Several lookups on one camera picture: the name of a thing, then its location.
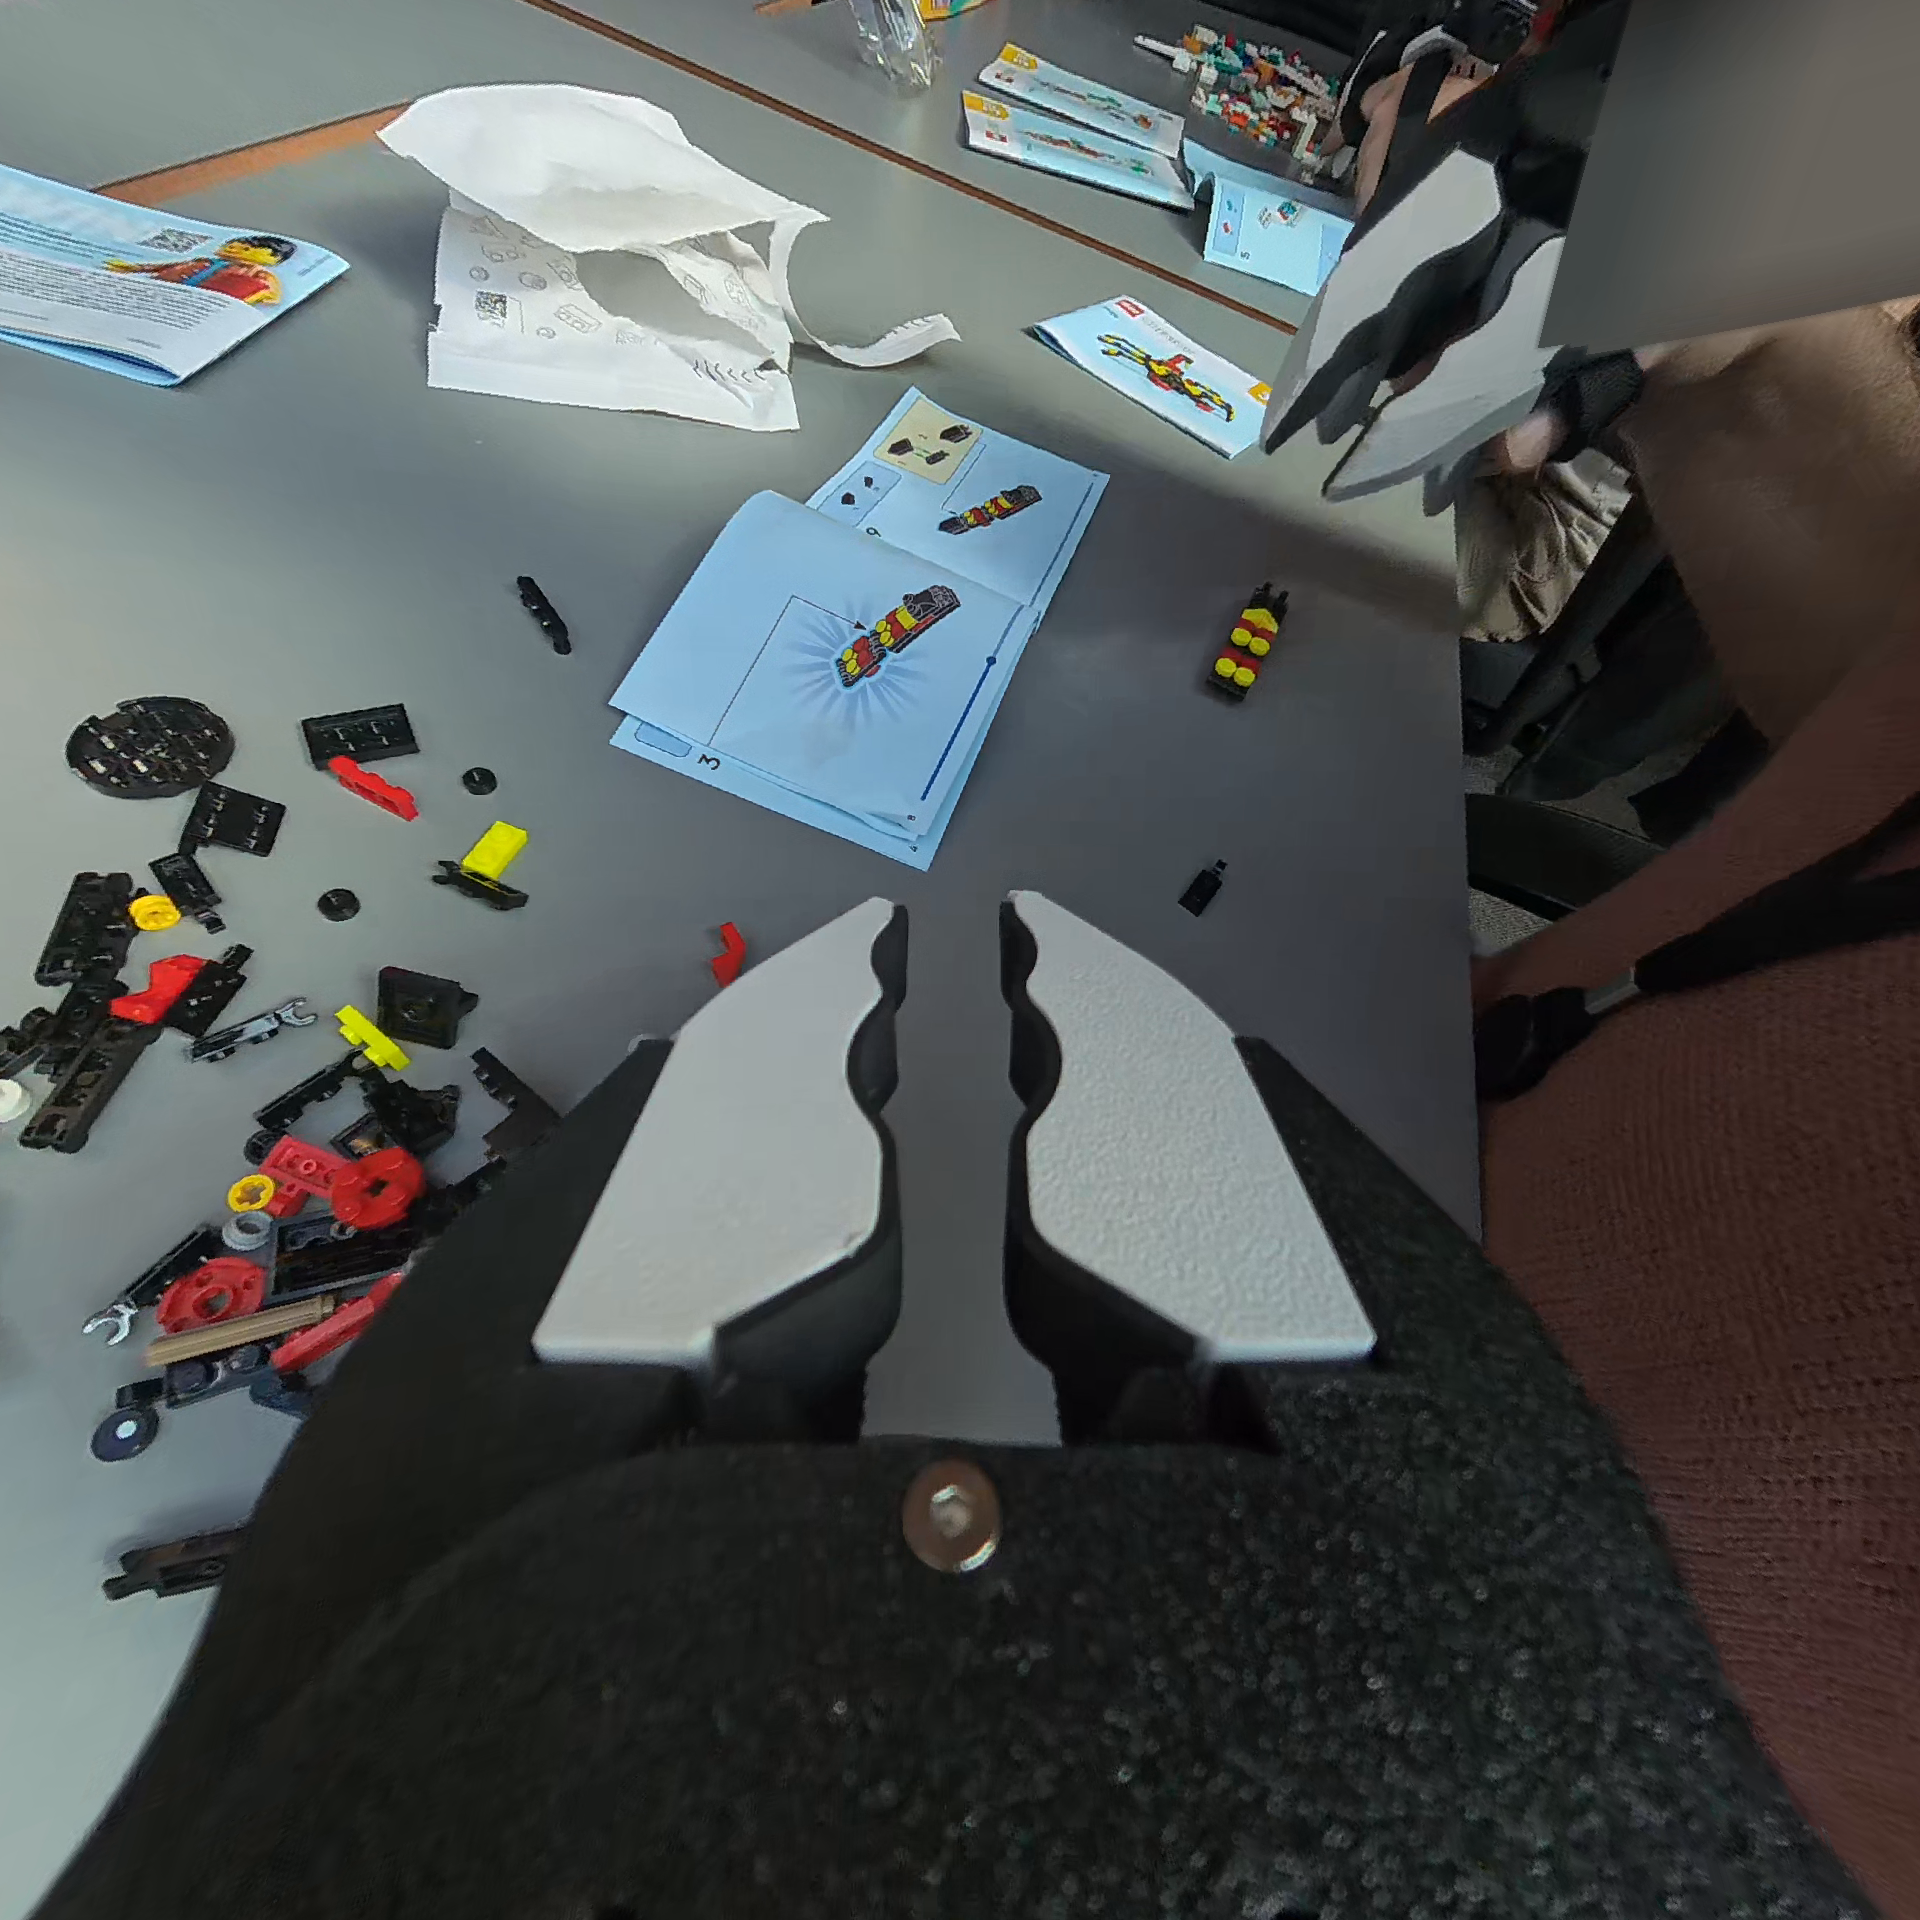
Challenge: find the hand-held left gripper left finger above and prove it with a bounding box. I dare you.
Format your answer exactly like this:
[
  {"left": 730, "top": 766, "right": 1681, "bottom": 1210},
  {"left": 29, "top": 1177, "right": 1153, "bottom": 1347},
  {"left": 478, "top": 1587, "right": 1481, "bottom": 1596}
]
[{"left": 532, "top": 897, "right": 913, "bottom": 1370}]

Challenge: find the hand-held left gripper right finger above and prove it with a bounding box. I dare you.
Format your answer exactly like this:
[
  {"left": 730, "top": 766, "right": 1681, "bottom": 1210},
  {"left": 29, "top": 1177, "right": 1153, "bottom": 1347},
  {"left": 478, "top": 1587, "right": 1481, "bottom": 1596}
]
[{"left": 999, "top": 892, "right": 1378, "bottom": 1370}]

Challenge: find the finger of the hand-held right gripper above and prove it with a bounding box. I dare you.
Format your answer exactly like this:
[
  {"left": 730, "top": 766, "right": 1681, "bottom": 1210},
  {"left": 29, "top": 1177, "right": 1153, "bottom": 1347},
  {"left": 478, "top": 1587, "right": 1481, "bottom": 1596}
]
[
  {"left": 1319, "top": 231, "right": 1573, "bottom": 505},
  {"left": 1259, "top": 147, "right": 1511, "bottom": 456}
]

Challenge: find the person's right forearm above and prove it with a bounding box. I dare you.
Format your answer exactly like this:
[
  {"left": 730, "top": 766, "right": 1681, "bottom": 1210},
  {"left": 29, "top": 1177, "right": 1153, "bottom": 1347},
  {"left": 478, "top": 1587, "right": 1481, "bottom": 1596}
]
[{"left": 1611, "top": 297, "right": 1920, "bottom": 841}]

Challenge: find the grey desk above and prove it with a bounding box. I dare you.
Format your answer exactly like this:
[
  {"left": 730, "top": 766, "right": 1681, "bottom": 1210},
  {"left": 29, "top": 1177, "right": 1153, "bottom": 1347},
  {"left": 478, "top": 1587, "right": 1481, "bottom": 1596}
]
[
  {"left": 526, "top": 0, "right": 1390, "bottom": 324},
  {"left": 0, "top": 0, "right": 1487, "bottom": 1697}
]

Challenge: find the small open instruction booklet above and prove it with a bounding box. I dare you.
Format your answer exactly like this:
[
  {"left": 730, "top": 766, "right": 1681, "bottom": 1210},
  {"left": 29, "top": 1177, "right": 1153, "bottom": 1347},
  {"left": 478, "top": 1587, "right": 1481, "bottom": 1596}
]
[{"left": 1185, "top": 143, "right": 1359, "bottom": 297}]

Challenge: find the beige cloth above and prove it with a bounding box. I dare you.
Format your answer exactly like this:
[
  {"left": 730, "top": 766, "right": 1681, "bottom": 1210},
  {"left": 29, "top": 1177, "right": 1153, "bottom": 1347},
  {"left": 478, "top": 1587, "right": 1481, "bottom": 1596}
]
[{"left": 1454, "top": 434, "right": 1641, "bottom": 648}]

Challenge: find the pile of small colourful bricks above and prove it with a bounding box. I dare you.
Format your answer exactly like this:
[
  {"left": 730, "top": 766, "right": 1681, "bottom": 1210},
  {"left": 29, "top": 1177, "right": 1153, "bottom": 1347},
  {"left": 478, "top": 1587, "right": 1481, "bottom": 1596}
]
[{"left": 1137, "top": 24, "right": 1395, "bottom": 186}]

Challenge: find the small closed instruction booklet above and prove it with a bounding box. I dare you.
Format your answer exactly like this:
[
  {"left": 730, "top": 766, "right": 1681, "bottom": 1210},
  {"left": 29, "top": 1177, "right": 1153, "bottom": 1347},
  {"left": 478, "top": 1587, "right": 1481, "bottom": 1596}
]
[{"left": 1031, "top": 296, "right": 1305, "bottom": 462}]

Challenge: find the black cube brick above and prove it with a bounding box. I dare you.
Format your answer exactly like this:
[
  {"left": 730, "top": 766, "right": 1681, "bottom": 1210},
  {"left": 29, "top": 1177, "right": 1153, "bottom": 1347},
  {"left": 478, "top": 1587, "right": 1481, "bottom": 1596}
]
[{"left": 374, "top": 968, "right": 483, "bottom": 1052}]

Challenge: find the pile of black red bricks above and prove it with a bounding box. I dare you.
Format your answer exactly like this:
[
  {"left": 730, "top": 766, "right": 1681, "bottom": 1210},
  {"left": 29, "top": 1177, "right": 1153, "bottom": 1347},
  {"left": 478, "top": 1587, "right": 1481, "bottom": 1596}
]
[{"left": 0, "top": 855, "right": 567, "bottom": 1403}]

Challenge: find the red yellow black brick assembly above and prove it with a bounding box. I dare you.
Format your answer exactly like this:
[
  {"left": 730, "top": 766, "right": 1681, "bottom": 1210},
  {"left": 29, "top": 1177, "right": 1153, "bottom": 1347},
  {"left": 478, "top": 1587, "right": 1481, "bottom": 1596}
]
[{"left": 1204, "top": 584, "right": 1294, "bottom": 705}]

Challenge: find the black office chair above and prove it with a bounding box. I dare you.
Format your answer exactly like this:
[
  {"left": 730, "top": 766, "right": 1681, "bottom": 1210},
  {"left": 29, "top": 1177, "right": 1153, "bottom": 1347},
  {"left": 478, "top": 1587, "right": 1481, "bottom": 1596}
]
[{"left": 1460, "top": 516, "right": 1781, "bottom": 921}]

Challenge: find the open light blue instruction booklet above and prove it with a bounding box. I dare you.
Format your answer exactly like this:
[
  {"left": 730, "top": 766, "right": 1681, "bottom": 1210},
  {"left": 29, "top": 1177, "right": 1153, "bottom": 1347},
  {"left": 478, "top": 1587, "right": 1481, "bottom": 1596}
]
[{"left": 609, "top": 386, "right": 1113, "bottom": 874}]

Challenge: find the clear plastic packet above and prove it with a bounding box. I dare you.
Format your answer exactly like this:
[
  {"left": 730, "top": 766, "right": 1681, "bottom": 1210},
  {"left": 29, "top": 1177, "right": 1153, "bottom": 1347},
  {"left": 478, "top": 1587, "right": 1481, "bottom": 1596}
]
[{"left": 846, "top": 0, "right": 945, "bottom": 96}]

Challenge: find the black rectangular plate brick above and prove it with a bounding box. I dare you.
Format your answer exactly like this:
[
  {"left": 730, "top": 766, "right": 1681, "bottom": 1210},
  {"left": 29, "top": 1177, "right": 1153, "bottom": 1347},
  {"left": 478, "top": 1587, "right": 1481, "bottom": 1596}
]
[{"left": 300, "top": 699, "right": 423, "bottom": 768}]

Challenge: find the brown knitted sweater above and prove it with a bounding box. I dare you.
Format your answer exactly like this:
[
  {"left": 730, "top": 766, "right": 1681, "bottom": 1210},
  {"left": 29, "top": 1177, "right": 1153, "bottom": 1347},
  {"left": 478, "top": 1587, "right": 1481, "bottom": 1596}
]
[{"left": 1476, "top": 817, "right": 1920, "bottom": 1920}]

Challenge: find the black square plate brick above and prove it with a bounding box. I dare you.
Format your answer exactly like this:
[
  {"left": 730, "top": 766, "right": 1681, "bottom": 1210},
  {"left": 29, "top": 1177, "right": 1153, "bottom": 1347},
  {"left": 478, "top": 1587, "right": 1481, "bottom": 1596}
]
[{"left": 179, "top": 780, "right": 287, "bottom": 860}]

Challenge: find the black hinge brick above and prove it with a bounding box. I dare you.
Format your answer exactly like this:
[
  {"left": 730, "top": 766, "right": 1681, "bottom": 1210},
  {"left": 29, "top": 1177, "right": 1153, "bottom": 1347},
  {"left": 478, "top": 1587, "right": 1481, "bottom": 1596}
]
[{"left": 101, "top": 1526, "right": 251, "bottom": 1603}]

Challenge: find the black round plate brick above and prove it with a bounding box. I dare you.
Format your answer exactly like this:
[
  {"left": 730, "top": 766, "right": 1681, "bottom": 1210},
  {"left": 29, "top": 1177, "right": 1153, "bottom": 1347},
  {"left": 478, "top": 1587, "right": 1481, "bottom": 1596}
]
[{"left": 63, "top": 695, "right": 241, "bottom": 803}]

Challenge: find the torn white paper bag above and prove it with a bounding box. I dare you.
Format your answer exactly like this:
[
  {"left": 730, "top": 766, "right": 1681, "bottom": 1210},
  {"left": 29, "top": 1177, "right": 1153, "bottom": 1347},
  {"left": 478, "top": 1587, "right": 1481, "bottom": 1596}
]
[{"left": 374, "top": 82, "right": 962, "bottom": 436}]

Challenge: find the blue leaflet with toy figure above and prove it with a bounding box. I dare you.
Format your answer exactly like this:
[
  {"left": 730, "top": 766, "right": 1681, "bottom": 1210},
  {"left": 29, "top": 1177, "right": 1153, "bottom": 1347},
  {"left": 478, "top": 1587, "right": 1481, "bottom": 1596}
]
[{"left": 0, "top": 162, "right": 353, "bottom": 388}]

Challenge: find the black strap with metal buckle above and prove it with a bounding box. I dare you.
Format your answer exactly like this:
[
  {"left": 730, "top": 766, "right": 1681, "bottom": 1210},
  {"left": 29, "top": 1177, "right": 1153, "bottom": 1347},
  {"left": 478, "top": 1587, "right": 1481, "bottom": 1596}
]
[{"left": 1476, "top": 848, "right": 1920, "bottom": 1100}]

